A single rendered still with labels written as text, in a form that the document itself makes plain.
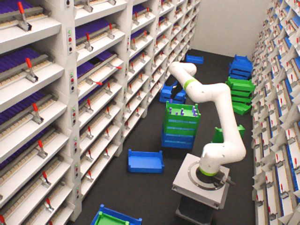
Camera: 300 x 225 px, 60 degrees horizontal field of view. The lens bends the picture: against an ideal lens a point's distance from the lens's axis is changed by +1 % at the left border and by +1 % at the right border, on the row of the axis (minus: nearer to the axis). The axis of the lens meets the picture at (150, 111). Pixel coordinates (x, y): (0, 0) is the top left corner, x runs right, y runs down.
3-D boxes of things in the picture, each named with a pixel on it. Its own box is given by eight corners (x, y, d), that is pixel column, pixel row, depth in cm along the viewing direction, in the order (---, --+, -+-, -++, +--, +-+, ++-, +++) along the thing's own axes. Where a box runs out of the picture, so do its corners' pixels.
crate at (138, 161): (161, 157, 239) (161, 150, 234) (162, 173, 221) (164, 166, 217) (128, 155, 235) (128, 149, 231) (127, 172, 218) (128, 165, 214)
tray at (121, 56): (121, 66, 187) (126, 55, 182) (75, 103, 137) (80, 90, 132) (98, 51, 188) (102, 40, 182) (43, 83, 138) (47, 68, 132)
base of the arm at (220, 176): (236, 182, 173) (239, 176, 169) (228, 197, 163) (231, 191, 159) (201, 162, 184) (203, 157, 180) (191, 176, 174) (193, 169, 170)
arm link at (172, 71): (196, 93, 188) (200, 79, 183) (182, 92, 184) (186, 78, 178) (177, 72, 217) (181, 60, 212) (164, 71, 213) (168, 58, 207)
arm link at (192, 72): (200, 71, 207) (196, 61, 213) (186, 69, 203) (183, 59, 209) (192, 82, 218) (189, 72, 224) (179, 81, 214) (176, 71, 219)
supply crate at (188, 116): (195, 110, 254) (197, 103, 250) (198, 122, 237) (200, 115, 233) (165, 108, 252) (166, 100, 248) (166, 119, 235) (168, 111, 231)
